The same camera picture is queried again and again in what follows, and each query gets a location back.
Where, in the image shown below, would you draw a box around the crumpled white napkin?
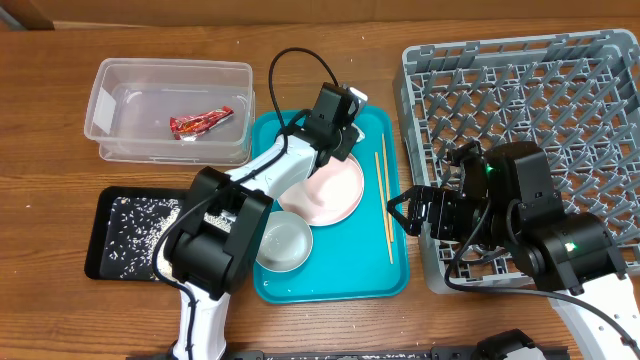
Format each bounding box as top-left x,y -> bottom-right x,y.
352,124 -> 365,143

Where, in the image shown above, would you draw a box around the teal serving tray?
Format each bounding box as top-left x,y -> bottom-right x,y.
253,106 -> 410,304

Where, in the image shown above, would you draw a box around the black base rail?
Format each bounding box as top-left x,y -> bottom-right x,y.
124,328 -> 571,360

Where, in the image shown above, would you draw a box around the small grey bowl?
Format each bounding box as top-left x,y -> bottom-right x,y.
256,211 -> 314,273

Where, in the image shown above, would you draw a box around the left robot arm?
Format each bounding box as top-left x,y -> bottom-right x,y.
162,83 -> 368,359

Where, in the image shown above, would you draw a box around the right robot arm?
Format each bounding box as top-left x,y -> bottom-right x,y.
387,141 -> 639,359

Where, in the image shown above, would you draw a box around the red snack wrapper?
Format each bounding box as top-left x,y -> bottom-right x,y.
169,106 -> 234,141

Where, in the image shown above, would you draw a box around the grey dishwasher rack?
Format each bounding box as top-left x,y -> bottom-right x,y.
394,30 -> 639,294

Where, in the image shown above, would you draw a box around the pink round plate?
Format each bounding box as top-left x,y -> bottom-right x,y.
278,155 -> 365,226

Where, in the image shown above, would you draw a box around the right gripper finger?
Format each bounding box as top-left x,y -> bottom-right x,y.
394,213 -> 425,235
386,186 -> 415,214

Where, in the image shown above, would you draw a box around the left wooden chopstick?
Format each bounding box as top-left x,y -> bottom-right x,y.
374,152 -> 394,265

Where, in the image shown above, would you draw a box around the clear plastic bin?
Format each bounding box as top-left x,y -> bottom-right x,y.
84,58 -> 255,166

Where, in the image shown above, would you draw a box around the black rectangular tray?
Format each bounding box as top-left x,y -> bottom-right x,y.
84,186 -> 186,282

